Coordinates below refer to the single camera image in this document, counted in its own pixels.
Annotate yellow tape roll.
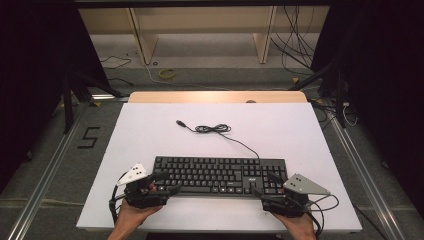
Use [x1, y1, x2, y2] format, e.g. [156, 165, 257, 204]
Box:
[158, 68, 177, 80]

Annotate light wooden table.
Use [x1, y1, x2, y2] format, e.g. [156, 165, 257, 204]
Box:
[128, 90, 308, 104]

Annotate short aluminium profile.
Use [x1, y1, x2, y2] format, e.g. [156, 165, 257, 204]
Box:
[90, 94, 130, 102]

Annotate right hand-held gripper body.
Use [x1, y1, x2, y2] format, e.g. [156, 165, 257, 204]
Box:
[261, 172, 332, 218]

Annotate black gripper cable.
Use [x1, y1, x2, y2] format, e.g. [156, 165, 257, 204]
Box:
[108, 171, 129, 225]
[303, 194, 340, 238]

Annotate black computer keyboard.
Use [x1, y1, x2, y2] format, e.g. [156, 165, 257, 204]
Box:
[152, 155, 288, 198]

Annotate black keyboard cable with plug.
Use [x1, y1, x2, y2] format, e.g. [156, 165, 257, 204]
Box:
[175, 119, 261, 160]

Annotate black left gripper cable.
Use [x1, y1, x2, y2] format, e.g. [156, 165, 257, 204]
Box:
[108, 171, 129, 225]

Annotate tangled floor cables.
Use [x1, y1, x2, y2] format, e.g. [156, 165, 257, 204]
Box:
[309, 99, 360, 128]

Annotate person's right hand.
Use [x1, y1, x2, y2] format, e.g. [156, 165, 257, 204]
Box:
[271, 211, 318, 240]

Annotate long aluminium floor rail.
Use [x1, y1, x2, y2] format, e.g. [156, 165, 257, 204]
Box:
[324, 106, 407, 240]
[6, 109, 88, 240]

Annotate person's left hand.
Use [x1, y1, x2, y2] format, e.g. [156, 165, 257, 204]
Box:
[114, 199, 164, 233]

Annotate black hanging cable bundle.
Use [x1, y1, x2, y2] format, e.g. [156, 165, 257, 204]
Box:
[269, 5, 316, 77]

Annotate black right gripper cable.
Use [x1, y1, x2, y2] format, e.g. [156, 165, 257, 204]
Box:
[303, 194, 340, 238]

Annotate light wooden shelf unit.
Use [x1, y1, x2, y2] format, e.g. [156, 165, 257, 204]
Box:
[78, 5, 331, 66]

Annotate black curtain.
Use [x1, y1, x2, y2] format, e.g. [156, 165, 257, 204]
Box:
[311, 0, 424, 209]
[0, 0, 113, 196]

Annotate black metal stand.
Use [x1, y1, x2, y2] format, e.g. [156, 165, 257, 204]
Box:
[61, 71, 125, 135]
[288, 56, 348, 129]

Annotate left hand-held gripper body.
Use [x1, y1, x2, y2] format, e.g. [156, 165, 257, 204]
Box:
[116, 163, 172, 210]

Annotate thin black floor cable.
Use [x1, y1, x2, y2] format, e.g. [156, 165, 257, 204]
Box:
[100, 55, 133, 70]

